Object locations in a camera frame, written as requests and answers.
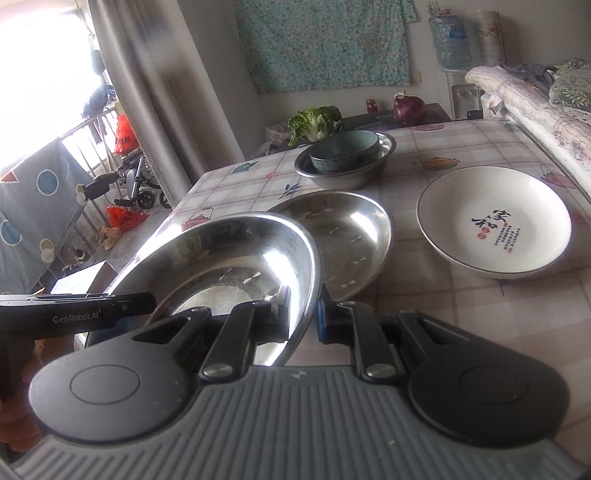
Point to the wheelchair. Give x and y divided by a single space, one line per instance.
134 184

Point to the red onion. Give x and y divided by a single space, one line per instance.
410 110

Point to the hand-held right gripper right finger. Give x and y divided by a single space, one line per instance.
328 323

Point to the white ceramic plate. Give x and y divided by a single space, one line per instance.
489 221

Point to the pair of shoes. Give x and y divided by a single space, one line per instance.
108 237

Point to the dark hanging garment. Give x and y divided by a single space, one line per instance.
98 101

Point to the grey floral bedding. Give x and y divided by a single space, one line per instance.
526 74

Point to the floral paper roll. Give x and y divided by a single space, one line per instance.
490 39

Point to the red bag on floor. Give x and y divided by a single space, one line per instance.
127 217

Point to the grey dotted blanket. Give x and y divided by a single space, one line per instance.
37 207

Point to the beige curtain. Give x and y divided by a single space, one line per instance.
161 92

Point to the checked tablecloth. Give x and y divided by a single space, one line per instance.
415 295

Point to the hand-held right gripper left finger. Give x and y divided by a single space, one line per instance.
277 323

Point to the white water dispenser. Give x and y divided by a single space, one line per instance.
464 99

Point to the white lace quilt roll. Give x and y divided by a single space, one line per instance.
545 115

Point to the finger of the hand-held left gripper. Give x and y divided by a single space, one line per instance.
134 304

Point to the small steel plate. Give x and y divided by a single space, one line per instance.
221 258

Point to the white plastic bag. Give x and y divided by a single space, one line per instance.
277 138

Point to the blue water jug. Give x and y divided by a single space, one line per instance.
450 41

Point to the red hanging bag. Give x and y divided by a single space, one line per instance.
125 136

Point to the teal floral wall cloth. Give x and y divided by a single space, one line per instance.
323 41

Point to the person's left hand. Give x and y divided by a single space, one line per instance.
18 429

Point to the green floral pillow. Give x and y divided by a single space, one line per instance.
572 90

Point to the red lidded jar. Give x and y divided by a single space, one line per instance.
371 106

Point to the napa cabbage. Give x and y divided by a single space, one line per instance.
314 122

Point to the teal ceramic bowl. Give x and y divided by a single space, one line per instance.
344 147

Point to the cardboard box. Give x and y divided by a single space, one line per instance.
87 277

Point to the large steel plate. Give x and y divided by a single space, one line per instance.
351 235

